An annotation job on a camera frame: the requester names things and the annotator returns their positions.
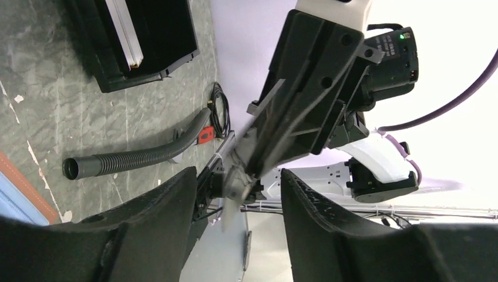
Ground black corrugated hose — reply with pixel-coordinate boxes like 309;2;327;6
62;108;212;181

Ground white cards in tray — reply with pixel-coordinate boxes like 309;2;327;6
105;0;144;69

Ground red handled pruning shears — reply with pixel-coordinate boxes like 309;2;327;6
169;125;216;164

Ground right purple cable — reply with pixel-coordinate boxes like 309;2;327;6
377;48;498;133

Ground brown leather card holder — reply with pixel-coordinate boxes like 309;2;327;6
1;153;60;226

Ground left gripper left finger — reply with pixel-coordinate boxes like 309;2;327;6
1;167;197;281

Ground coiled black cable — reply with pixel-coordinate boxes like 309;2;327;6
208;82;231;140

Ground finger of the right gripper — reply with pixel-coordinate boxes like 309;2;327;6
251;72;351;177

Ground black plastic card tray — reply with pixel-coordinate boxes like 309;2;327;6
64;1;200;93

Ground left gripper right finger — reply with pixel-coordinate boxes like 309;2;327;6
281;169;497;281

